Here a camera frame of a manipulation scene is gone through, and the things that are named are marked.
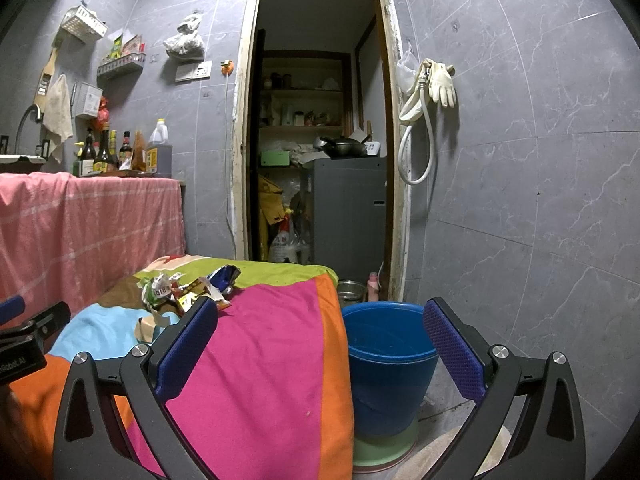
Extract white rubber glove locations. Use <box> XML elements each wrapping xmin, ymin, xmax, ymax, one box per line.
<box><xmin>427</xmin><ymin>60</ymin><xmax>458</xmax><ymax>107</ymax></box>

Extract yellow bag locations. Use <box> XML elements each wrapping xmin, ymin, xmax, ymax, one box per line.
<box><xmin>258</xmin><ymin>176</ymin><xmax>285</xmax><ymax>261</ymax></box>

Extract blue plastic bucket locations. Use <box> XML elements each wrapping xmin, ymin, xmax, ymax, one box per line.
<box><xmin>342</xmin><ymin>301</ymin><xmax>438</xmax><ymax>438</ymax></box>

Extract colourful patchwork table cloth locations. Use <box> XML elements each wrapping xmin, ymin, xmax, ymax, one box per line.
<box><xmin>1</xmin><ymin>261</ymin><xmax>354</xmax><ymax>479</ymax></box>

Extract black wok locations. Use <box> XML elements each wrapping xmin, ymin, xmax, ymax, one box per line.
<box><xmin>314</xmin><ymin>136</ymin><xmax>368</xmax><ymax>159</ymax></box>

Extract wooden brush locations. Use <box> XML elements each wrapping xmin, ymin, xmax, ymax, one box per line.
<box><xmin>34</xmin><ymin>47</ymin><xmax>60</xmax><ymax>113</ymax></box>

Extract grey cabinet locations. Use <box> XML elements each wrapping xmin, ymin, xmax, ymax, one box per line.
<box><xmin>300</xmin><ymin>157</ymin><xmax>386</xmax><ymax>283</ymax></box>

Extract orange wall hook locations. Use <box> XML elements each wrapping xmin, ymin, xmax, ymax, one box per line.
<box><xmin>220</xmin><ymin>60</ymin><xmax>234</xmax><ymax>76</ymax></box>

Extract grey wall shelf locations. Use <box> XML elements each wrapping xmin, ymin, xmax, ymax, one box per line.
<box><xmin>96</xmin><ymin>52</ymin><xmax>146</xmax><ymax>80</ymax></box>

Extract green basin under bucket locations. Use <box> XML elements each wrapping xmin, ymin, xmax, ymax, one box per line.
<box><xmin>352</xmin><ymin>419</ymin><xmax>419</xmax><ymax>474</ymax></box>

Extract white wall basket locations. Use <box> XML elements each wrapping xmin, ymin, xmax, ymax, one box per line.
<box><xmin>61</xmin><ymin>4</ymin><xmax>107</xmax><ymax>44</ymax></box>

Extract white hose loop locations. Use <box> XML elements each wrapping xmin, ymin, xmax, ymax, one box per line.
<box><xmin>397</xmin><ymin>58</ymin><xmax>437</xmax><ymax>187</ymax></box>

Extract blue snack wrapper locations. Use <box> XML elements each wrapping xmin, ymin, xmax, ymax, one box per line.
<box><xmin>206</xmin><ymin>264</ymin><xmax>241</xmax><ymax>296</ymax></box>

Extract white paper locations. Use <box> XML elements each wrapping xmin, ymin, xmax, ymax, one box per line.
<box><xmin>137</xmin><ymin>272</ymin><xmax>183</xmax><ymax>310</ymax></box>

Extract red snack wrapper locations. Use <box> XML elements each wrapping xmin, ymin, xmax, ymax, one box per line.
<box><xmin>175</xmin><ymin>278</ymin><xmax>231</xmax><ymax>313</ymax></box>

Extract white green paper wrapper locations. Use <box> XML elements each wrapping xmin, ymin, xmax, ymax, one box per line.
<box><xmin>134</xmin><ymin>311</ymin><xmax>171</xmax><ymax>344</ymax></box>

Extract hanging plastic bag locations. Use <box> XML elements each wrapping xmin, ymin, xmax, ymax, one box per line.
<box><xmin>163</xmin><ymin>12</ymin><xmax>205</xmax><ymax>61</ymax></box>

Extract dark sauce bottle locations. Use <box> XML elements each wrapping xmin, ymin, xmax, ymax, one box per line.
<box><xmin>93</xmin><ymin>129</ymin><xmax>115</xmax><ymax>174</ymax></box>

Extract clear plastic bottle on floor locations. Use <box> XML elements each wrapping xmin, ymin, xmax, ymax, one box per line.
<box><xmin>268</xmin><ymin>214</ymin><xmax>298</xmax><ymax>263</ymax></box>

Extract white wall box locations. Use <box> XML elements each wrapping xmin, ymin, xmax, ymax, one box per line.
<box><xmin>72</xmin><ymin>82</ymin><xmax>103</xmax><ymax>119</ymax></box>

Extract metal pot on floor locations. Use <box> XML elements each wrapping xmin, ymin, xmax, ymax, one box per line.
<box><xmin>337</xmin><ymin>280</ymin><xmax>367</xmax><ymax>308</ymax></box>

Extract pink bottle on floor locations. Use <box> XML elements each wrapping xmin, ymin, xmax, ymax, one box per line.
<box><xmin>367</xmin><ymin>272</ymin><xmax>380</xmax><ymax>302</ymax></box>

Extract hanging beige towel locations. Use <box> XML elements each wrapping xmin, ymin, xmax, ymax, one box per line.
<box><xmin>42</xmin><ymin>74</ymin><xmax>74</xmax><ymax>162</ymax></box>

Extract pink checked counter cloth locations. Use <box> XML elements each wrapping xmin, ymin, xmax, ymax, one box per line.
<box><xmin>1</xmin><ymin>172</ymin><xmax>186</xmax><ymax>321</ymax></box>

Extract green box on shelf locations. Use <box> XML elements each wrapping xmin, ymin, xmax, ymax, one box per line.
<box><xmin>260</xmin><ymin>151</ymin><xmax>291</xmax><ymax>167</ymax></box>

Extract kitchen faucet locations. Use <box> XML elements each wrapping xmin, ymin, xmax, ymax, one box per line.
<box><xmin>13</xmin><ymin>103</ymin><xmax>44</xmax><ymax>155</ymax></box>

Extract large dark vinegar jug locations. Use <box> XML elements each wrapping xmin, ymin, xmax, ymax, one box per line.
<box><xmin>146</xmin><ymin>118</ymin><xmax>172</xmax><ymax>178</ymax></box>

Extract white wall switch panel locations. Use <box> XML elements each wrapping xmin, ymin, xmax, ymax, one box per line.
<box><xmin>175</xmin><ymin>61</ymin><xmax>213</xmax><ymax>84</ymax></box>

